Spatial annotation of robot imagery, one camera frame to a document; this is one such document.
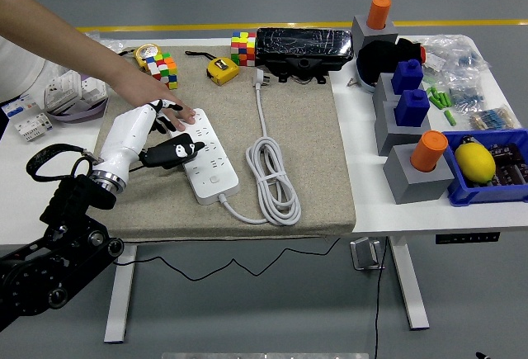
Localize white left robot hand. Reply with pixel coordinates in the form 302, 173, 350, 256
95, 98, 206, 185

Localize person's hand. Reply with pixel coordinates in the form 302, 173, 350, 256
109, 61, 199, 132

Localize black power adapter plug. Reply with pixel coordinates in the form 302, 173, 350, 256
142, 135, 197, 170

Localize white power strip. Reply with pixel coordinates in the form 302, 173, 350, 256
168, 106, 241, 206

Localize twisted colourful puzzle cube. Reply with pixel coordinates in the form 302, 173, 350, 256
146, 51, 179, 91

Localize yellow tape measure white face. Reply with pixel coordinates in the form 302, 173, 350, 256
119, 43, 163, 72

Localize empty clear plastic bag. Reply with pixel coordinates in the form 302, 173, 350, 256
97, 38, 126, 54

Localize yellow tape measure black face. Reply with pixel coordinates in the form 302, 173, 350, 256
185, 50, 241, 87

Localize white circuit breaker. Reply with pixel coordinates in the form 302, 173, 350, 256
2, 93, 54, 142

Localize white table leg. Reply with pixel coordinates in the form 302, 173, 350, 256
102, 245, 137, 343
389, 237, 431, 331

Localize square colourful puzzle cube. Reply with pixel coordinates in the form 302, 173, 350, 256
230, 31, 257, 67

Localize black table control panel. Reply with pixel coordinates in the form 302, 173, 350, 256
436, 233, 502, 245

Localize person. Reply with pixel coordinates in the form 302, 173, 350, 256
0, 0, 47, 106

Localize silver metal hook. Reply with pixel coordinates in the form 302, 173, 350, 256
350, 237, 384, 272

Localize blue plastic bin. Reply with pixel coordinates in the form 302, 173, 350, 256
443, 128, 528, 207

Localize grey-brown fabric mat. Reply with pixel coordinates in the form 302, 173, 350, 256
84, 45, 358, 244

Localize black wrapped box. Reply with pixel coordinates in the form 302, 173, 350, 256
254, 26, 355, 73

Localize grey block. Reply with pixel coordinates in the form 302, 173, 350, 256
351, 15, 399, 49
383, 144, 455, 205
373, 72, 403, 106
374, 101, 432, 157

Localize yellow lemon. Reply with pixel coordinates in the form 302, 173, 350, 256
454, 143, 497, 183

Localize dark brown components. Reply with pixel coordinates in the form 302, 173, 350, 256
488, 143, 528, 189

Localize orange cylinder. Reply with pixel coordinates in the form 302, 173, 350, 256
366, 0, 393, 30
410, 130, 450, 172

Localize white round base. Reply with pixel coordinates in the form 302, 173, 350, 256
356, 65, 379, 95

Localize clear bag tan resistors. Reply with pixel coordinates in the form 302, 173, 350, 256
469, 105, 522, 133

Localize black fabric cap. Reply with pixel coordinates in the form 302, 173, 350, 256
356, 38, 424, 87

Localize blue block with knob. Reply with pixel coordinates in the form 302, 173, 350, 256
390, 59, 425, 96
394, 89, 431, 129

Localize clear bag blue components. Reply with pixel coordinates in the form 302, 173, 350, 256
428, 35, 493, 78
447, 77, 488, 113

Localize clear bag white pieces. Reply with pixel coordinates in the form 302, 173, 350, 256
422, 45, 450, 74

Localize white wall socket panel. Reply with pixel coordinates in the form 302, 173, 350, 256
44, 70, 83, 113
80, 78, 109, 102

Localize black hanging cable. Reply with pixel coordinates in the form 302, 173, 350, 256
373, 237, 391, 359

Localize white power strip cable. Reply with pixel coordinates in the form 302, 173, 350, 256
221, 66, 302, 226

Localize thin black adapter cord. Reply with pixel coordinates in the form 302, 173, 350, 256
113, 234, 343, 282

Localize black plastic bracket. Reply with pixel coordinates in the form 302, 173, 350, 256
263, 55, 331, 87

